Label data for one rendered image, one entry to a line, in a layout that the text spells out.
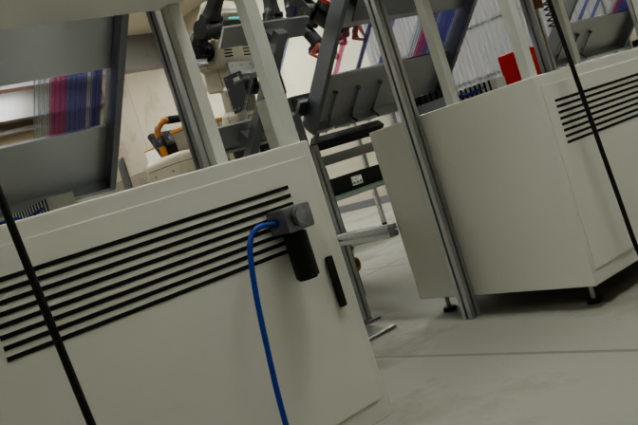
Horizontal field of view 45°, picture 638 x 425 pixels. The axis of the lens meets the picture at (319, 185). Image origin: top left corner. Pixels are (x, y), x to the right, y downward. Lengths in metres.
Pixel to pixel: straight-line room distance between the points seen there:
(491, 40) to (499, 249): 4.86
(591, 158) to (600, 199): 0.11
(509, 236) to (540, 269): 0.12
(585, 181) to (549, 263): 0.24
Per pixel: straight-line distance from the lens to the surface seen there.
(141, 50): 10.47
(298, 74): 8.69
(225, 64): 3.33
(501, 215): 2.19
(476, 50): 7.07
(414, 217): 2.41
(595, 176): 2.16
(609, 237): 2.17
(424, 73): 3.04
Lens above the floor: 0.56
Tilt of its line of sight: 1 degrees down
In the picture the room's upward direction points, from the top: 17 degrees counter-clockwise
